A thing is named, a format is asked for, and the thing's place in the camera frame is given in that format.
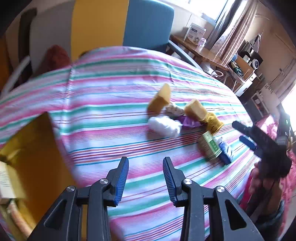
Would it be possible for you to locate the yellow knitted sock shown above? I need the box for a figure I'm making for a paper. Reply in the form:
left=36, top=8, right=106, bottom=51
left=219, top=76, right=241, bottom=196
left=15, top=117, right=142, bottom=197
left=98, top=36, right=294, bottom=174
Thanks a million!
left=204, top=112, right=224, bottom=135

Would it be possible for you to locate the yellow sponge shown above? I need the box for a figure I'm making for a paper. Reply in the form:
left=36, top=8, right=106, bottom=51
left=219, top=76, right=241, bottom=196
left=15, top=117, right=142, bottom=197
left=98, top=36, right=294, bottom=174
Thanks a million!
left=147, top=83, right=171, bottom=114
left=184, top=99, right=208, bottom=121

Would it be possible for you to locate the person right hand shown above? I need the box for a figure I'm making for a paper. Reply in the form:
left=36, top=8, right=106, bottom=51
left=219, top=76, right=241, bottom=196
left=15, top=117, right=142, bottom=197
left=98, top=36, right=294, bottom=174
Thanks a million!
left=248, top=161, right=277, bottom=196

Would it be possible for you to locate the blue tissue pack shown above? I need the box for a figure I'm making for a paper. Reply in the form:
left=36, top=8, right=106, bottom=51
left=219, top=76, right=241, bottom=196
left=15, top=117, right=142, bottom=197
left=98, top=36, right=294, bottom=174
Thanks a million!
left=218, top=138, right=233, bottom=165

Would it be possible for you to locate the green white carton box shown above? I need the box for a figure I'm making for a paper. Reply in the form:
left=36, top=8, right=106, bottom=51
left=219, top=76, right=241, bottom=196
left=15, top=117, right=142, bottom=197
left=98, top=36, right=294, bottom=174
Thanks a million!
left=198, top=131, right=222, bottom=160

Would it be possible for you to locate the wooden shelf stand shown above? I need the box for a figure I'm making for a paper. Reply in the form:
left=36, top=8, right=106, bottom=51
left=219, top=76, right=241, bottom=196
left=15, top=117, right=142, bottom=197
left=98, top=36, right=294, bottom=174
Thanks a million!
left=229, top=55, right=256, bottom=97

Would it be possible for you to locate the purple wrapper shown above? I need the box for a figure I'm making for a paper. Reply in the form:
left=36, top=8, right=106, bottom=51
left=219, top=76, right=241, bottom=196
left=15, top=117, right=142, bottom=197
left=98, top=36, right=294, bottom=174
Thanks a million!
left=177, top=115, right=202, bottom=129

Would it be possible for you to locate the dark red storage box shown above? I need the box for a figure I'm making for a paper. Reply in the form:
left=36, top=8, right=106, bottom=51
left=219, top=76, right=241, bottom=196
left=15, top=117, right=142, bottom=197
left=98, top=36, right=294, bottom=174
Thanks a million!
left=1, top=113, right=79, bottom=240

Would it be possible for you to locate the wooden desk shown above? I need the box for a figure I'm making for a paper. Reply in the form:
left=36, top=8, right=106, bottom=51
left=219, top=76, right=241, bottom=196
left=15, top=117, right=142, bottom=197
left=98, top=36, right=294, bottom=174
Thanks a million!
left=170, top=35, right=229, bottom=71

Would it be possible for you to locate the striped bed sheet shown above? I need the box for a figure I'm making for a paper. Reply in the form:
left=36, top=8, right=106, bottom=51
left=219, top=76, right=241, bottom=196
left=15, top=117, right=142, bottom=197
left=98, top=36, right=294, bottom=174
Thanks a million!
left=1, top=47, right=256, bottom=240

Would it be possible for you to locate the white product box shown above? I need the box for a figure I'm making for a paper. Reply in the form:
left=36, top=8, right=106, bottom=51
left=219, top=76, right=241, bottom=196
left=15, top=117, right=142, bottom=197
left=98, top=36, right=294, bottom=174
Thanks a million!
left=184, top=23, right=206, bottom=46

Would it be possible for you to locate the striped curtain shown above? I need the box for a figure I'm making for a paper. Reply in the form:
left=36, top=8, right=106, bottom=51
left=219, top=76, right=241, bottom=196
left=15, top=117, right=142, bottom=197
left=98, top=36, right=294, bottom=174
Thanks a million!
left=205, top=1, right=258, bottom=65

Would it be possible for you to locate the blue yellow grey chair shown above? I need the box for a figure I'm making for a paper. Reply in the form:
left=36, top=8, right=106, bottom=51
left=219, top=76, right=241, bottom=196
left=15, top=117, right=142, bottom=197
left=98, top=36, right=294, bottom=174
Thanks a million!
left=6, top=0, right=200, bottom=77

